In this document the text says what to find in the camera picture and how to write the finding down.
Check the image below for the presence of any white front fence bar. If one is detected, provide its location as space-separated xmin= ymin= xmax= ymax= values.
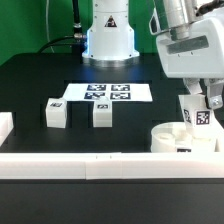
xmin=0 ymin=152 xmax=224 ymax=180

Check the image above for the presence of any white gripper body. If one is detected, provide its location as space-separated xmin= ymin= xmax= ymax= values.
xmin=149 ymin=9 xmax=224 ymax=78

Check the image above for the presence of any thin white cable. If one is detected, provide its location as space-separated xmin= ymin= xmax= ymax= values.
xmin=45 ymin=0 xmax=55 ymax=54

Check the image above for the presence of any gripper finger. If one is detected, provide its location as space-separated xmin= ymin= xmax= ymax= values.
xmin=183 ymin=78 xmax=202 ymax=95
xmin=204 ymin=78 xmax=224 ymax=109

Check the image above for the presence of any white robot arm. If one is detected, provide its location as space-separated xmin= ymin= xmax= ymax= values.
xmin=82 ymin=0 xmax=224 ymax=110

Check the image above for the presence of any white fence bar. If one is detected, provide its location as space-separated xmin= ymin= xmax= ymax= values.
xmin=0 ymin=152 xmax=224 ymax=180
xmin=0 ymin=112 xmax=14 ymax=146

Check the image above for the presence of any white marker sheet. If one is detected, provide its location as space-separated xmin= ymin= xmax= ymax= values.
xmin=63 ymin=83 xmax=153 ymax=102

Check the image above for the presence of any white left fence bar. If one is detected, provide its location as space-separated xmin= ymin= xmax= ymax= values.
xmin=0 ymin=112 xmax=14 ymax=146

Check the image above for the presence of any black cable on base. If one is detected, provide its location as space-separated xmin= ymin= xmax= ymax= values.
xmin=37 ymin=0 xmax=88 ymax=54

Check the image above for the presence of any white round stool seat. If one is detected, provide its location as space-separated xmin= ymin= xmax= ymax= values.
xmin=151 ymin=122 xmax=224 ymax=153

